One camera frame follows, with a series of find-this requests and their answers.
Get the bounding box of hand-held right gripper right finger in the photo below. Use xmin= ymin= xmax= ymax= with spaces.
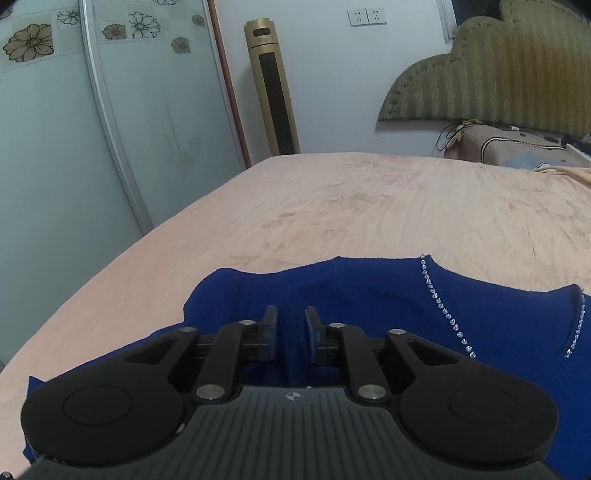
xmin=304 ymin=306 xmax=466 ymax=403

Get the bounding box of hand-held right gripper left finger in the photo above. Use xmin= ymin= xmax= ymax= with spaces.
xmin=124 ymin=305 xmax=279 ymax=403

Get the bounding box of blue knit sweater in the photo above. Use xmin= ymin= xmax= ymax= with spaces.
xmin=23 ymin=254 xmax=591 ymax=480

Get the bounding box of pink bed sheet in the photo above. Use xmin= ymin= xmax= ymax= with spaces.
xmin=0 ymin=154 xmax=591 ymax=480

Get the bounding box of gold tower air conditioner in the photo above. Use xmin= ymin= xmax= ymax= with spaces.
xmin=244 ymin=17 xmax=301 ymax=156

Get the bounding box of beige patterned pillow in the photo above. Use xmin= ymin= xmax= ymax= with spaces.
xmin=444 ymin=122 xmax=591 ymax=171

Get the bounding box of white door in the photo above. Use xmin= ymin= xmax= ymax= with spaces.
xmin=0 ymin=0 xmax=247 ymax=365

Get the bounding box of orange blanket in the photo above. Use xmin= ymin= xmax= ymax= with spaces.
xmin=530 ymin=165 xmax=591 ymax=198

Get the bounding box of olive padded headboard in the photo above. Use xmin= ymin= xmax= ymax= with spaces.
xmin=378 ymin=0 xmax=591 ymax=139

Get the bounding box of black cable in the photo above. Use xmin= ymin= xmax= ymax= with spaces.
xmin=436 ymin=119 xmax=483 ymax=151

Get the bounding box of brown wooden wardrobe frame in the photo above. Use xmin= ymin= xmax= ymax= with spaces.
xmin=207 ymin=0 xmax=253 ymax=168

